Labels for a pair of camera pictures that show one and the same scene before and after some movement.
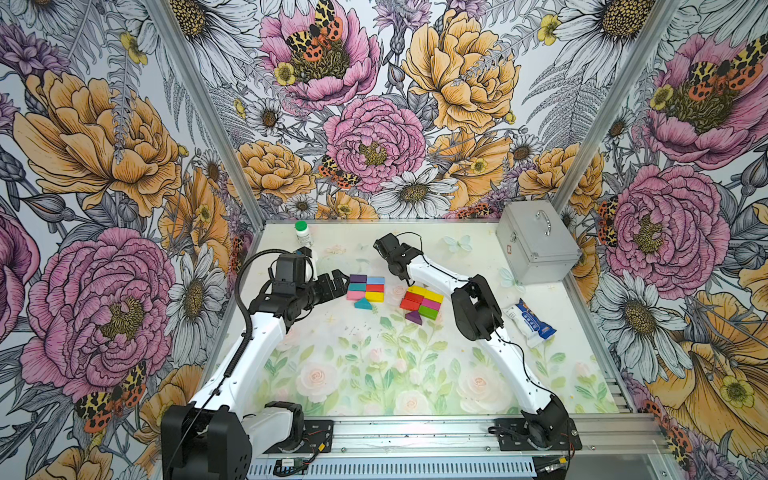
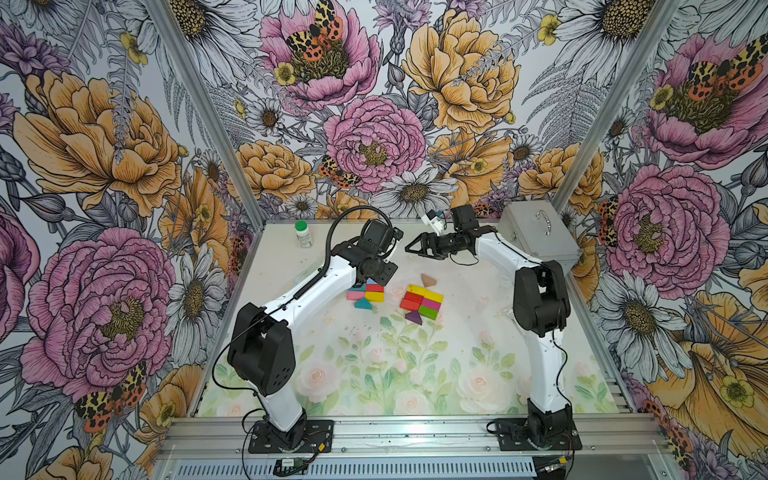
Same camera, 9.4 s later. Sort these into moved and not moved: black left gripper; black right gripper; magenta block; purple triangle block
Moved: black left gripper; black right gripper
Not moved: magenta block; purple triangle block
